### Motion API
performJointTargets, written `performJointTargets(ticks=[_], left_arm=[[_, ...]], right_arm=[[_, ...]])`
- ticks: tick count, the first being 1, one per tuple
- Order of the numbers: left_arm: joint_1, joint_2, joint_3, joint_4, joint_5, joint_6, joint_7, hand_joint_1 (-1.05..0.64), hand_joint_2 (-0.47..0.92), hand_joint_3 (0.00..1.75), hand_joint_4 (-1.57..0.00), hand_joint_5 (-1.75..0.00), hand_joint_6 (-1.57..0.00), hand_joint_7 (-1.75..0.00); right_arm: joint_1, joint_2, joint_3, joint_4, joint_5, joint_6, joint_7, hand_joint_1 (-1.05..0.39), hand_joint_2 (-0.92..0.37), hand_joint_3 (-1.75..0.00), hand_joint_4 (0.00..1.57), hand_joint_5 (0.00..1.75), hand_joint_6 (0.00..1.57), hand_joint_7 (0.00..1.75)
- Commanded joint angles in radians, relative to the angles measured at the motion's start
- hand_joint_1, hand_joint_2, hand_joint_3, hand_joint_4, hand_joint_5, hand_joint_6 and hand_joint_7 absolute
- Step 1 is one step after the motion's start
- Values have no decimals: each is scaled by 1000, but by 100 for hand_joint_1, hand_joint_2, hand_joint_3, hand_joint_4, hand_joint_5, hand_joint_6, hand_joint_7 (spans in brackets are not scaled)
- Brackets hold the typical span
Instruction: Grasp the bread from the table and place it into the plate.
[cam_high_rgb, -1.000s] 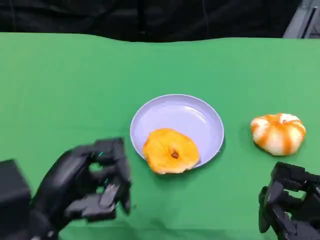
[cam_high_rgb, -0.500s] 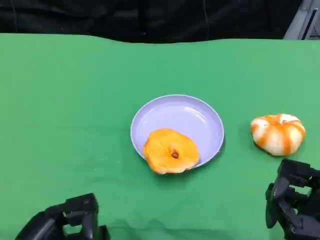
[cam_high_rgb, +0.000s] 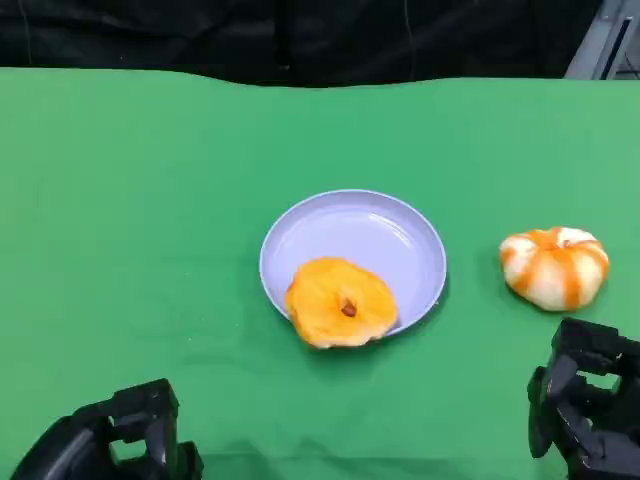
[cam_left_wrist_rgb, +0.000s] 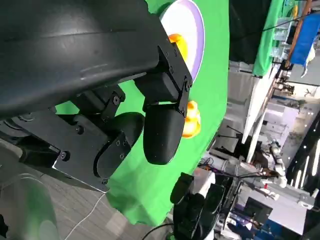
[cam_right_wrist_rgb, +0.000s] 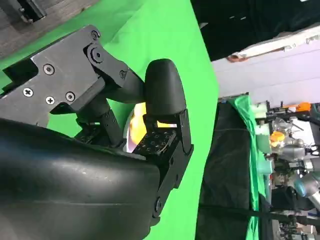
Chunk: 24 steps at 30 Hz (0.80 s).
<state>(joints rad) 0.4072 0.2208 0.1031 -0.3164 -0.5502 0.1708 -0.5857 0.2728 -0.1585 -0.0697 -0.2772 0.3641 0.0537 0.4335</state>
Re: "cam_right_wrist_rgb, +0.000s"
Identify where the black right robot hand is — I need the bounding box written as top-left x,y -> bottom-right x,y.
0,24 -> 195,240

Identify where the orange and white bread roll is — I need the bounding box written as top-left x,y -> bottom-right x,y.
128,101 -> 176,146

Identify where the lilac plate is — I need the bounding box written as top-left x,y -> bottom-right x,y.
123,101 -> 180,154

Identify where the black hanging cloth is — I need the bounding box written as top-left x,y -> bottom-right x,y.
198,94 -> 254,240

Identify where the green table cloth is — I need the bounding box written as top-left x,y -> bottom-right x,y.
0,0 -> 220,240

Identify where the black machine block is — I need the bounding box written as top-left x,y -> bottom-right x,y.
16,0 -> 49,25

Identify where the green cloth on workshop desk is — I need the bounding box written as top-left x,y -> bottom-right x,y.
229,93 -> 274,240

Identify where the orange-lidded clear jar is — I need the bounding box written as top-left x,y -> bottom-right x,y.
269,130 -> 286,151

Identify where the black backdrop curtain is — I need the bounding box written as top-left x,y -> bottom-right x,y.
191,0 -> 320,61

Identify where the orange workshop machine part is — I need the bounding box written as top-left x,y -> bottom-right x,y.
287,101 -> 313,113

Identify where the white beam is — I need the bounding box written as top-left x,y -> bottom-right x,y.
226,24 -> 320,63

